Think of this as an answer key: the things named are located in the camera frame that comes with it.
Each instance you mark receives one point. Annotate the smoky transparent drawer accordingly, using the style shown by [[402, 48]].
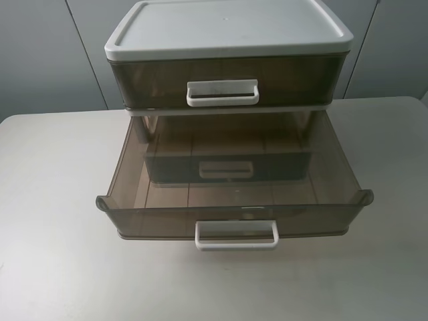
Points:
[[223, 82], [233, 181]]

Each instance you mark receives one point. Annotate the white drawer cabinet frame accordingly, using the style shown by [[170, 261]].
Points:
[[191, 30]]

